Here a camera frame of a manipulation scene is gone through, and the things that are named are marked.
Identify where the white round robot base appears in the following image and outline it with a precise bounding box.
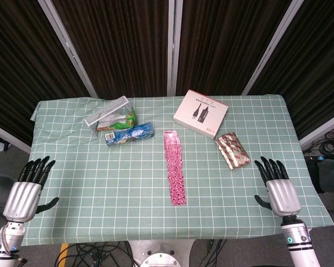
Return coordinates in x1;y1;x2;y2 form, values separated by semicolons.
127;239;195;267

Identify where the green checked tablecloth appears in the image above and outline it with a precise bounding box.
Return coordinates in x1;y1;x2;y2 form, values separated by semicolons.
21;94;334;247

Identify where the white pink product box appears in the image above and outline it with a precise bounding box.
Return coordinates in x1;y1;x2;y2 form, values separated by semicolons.
173;89;229;140

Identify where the gold foil snack pack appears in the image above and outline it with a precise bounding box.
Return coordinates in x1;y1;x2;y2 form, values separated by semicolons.
215;132;252;171

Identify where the blue cookie box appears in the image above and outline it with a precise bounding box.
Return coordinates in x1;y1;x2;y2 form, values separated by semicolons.
104;122;156;148

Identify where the black power strip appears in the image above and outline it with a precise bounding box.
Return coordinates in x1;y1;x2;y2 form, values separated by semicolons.
304;155;334;162

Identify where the white partition frame post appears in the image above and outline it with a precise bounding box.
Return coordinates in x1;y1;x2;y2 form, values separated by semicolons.
241;0;305;95
166;0;184;97
38;0;106;98

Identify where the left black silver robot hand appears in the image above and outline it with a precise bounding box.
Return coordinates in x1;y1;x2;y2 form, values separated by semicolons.
2;155;60;223

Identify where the black floor cable bundle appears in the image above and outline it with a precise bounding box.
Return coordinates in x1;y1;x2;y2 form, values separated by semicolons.
54;239;130;267
303;125;334;161

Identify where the white partition frame rail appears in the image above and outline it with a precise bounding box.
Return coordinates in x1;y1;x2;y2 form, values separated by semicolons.
299;110;334;150
0;121;31;154

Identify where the dark ribbed partition panel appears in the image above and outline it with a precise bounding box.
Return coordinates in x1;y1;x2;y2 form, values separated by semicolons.
0;0;97;145
175;0;293;97
51;0;170;98
249;0;334;140

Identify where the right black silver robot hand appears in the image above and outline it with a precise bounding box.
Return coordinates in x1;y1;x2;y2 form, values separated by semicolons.
253;156;302;217

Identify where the green snack bag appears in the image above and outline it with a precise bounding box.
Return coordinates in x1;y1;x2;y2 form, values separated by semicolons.
96;107;137;131

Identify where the white metal mesh basket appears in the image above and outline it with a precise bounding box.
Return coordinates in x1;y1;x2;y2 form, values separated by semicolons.
83;95;133;137

